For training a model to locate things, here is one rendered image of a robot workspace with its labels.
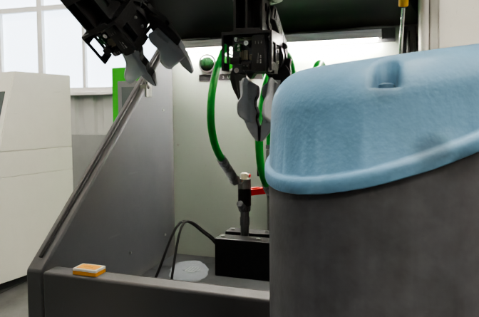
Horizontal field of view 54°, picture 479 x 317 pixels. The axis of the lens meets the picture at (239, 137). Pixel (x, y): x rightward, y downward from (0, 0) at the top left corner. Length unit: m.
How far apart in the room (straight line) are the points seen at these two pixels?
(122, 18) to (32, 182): 3.20
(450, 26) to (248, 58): 0.50
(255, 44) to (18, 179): 3.24
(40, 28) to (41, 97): 2.46
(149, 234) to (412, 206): 1.16
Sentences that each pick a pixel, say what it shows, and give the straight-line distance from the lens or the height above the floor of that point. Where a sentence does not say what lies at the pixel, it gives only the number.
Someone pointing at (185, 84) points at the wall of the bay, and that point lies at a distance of 1.37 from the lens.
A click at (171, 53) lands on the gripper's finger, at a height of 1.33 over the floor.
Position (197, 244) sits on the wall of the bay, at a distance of 1.41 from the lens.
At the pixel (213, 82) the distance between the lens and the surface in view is 0.85.
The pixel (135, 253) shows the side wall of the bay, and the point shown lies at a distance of 1.25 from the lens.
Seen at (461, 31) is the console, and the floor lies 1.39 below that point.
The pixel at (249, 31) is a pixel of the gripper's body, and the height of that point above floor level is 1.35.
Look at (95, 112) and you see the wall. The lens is 5.79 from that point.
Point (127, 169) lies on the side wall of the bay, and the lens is 1.18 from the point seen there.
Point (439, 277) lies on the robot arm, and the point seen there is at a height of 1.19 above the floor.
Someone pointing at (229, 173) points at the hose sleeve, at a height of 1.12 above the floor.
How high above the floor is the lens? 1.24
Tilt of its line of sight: 3 degrees down
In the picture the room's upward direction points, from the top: straight up
